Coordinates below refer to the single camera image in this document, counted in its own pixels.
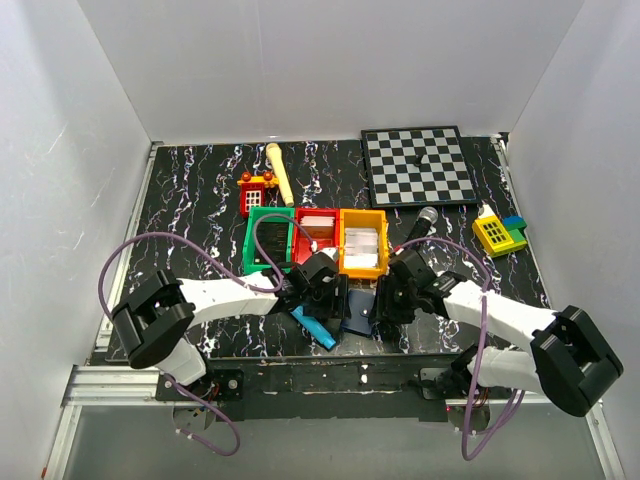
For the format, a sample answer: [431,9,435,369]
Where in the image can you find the cards in red bin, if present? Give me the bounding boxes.
[295,215,336,261]

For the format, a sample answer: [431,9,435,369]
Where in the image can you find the black cards in green bin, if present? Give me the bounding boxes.
[257,221,289,264]

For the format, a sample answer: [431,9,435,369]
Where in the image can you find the yellow plastic bin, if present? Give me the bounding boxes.
[339,209,389,281]

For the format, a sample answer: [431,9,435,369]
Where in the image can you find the navy blue card holder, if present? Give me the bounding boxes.
[340,290,375,337]

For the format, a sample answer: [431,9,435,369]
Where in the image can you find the light blue toy microphone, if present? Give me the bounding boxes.
[291,306,336,351]

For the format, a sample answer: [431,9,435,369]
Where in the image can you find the red plastic bin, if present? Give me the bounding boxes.
[292,207,340,264]

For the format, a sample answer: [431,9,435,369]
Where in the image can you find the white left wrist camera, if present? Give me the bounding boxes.
[314,247,340,263]

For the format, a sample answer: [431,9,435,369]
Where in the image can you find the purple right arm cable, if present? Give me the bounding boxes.
[394,236,526,461]

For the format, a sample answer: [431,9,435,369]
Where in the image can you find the yellow green toy brick house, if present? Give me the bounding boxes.
[472,204,528,258]

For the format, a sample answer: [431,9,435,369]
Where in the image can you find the green plastic bin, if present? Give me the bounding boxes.
[242,207,295,275]

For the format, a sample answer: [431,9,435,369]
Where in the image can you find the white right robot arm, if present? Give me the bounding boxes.
[370,249,624,417]

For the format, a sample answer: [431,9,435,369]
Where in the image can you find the black grey chessboard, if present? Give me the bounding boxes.
[361,126,479,208]

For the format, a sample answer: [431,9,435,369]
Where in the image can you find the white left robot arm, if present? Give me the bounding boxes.
[112,251,350,386]

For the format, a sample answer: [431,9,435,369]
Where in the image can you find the red toy brick house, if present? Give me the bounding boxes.
[237,171,279,219]

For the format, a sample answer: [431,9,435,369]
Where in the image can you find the black toy microphone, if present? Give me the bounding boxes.
[405,206,438,250]

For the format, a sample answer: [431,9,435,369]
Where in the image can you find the cream toy microphone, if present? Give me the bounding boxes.
[265,143,295,208]

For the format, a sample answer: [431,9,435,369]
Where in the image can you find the white cards in yellow bin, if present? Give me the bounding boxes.
[344,227,379,269]

